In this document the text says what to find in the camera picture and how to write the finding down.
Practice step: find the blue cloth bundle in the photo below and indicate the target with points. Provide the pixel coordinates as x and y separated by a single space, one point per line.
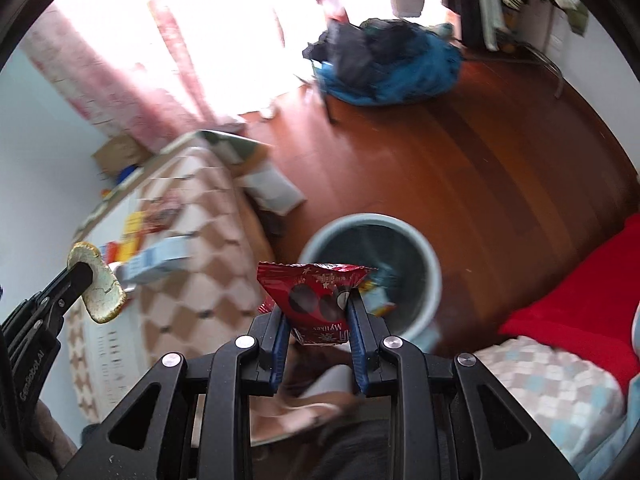
415 72

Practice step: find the colourful packet in bin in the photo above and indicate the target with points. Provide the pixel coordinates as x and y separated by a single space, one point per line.
377 297

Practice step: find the yellow packet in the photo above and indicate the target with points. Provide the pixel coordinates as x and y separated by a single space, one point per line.
133 227

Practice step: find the white and green carton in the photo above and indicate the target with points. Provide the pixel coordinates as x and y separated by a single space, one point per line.
235 145

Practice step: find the blue and white box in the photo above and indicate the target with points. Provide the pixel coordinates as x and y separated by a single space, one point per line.
157 257

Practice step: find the checkered pastel quilt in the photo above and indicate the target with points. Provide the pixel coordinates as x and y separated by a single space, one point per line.
555 385

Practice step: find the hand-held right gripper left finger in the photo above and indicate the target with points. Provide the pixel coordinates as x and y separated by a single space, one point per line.
278 355

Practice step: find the person's leg in dark pants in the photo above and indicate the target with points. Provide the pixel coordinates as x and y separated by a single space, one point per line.
357 452

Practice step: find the red printed packet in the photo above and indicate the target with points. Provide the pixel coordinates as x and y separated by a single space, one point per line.
160 210

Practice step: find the brown cardboard box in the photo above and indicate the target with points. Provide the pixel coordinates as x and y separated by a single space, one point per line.
120 152

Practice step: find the gold and white wrapper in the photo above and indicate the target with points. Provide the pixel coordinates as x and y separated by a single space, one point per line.
102 295

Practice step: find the red snack packet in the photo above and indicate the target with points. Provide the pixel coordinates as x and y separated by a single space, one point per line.
312 300

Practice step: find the brown slipper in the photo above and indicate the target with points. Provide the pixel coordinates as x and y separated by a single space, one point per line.
295 417

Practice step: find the metal chair leg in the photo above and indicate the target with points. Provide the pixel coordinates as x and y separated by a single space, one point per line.
552 67

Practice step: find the grey-blue plastic bin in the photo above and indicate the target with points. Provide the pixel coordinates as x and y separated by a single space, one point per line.
425 270

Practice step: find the dark clothes pile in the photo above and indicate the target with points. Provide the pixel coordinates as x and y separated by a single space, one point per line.
360 45

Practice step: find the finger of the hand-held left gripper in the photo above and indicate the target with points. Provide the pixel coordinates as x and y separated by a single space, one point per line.
60 292

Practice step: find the pink patterned curtain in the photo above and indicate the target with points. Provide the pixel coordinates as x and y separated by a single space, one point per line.
115 85

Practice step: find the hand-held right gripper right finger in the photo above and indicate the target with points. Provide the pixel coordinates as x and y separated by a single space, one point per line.
358 350

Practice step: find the red blanket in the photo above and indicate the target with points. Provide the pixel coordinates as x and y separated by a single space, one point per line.
580 305

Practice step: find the table with checkered cloth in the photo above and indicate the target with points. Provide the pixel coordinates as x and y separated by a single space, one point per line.
200 240

